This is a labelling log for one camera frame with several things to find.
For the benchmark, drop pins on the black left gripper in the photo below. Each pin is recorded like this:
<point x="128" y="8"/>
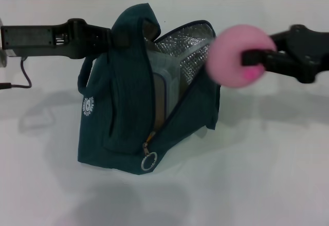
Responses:
<point x="38" y="41"/>

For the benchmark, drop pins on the dark teal insulated lunch bag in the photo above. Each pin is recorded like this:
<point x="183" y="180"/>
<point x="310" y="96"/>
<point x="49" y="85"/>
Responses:
<point x="123" y="108"/>

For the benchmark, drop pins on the clear blue-rimmed plastic food container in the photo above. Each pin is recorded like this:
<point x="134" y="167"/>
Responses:
<point x="167" y="66"/>

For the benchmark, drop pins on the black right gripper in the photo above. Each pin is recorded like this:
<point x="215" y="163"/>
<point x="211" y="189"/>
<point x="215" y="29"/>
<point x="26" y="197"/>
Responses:
<point x="311" y="54"/>

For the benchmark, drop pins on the pink peach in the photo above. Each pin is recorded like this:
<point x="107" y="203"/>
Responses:
<point x="231" y="56"/>

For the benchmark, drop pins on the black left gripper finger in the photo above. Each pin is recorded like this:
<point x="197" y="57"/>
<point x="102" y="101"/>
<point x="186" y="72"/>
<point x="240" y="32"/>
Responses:
<point x="120" y="39"/>

